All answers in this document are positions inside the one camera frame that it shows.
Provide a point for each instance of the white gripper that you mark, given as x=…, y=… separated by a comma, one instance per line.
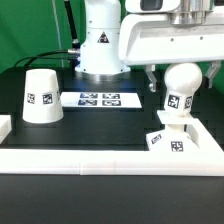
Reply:
x=172, y=31

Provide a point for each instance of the white lamp bulb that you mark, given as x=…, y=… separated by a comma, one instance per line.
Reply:
x=182, y=81

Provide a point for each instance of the white lamp base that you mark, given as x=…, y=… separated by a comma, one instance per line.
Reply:
x=173, y=137

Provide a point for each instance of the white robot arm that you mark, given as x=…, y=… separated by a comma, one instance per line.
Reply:
x=99, y=54

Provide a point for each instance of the white lamp shade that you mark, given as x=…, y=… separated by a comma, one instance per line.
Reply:
x=42, y=102

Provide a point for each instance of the white U-shaped fence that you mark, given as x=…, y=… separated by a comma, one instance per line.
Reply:
x=208, y=160

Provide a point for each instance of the white marker plate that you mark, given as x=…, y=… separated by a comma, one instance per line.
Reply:
x=100, y=100

